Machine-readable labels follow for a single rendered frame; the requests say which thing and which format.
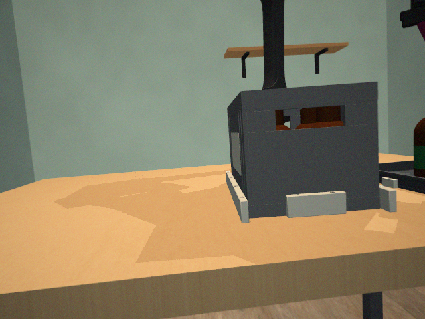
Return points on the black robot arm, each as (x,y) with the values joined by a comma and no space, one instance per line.
(273,37)

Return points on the brown glass bottle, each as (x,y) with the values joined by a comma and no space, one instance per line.
(280,120)
(328,116)
(307,117)

